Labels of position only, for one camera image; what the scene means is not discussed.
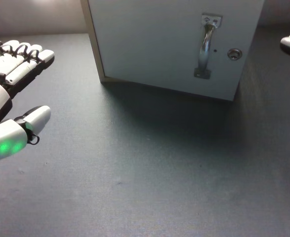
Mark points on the brown wooden board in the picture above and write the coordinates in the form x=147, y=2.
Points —
x=147, y=37

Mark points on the round metal lock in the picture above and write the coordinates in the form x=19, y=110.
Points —
x=234, y=54

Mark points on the light wooden box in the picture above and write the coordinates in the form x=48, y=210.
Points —
x=92, y=37

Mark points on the grey table cloth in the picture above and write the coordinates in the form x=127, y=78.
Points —
x=135, y=172

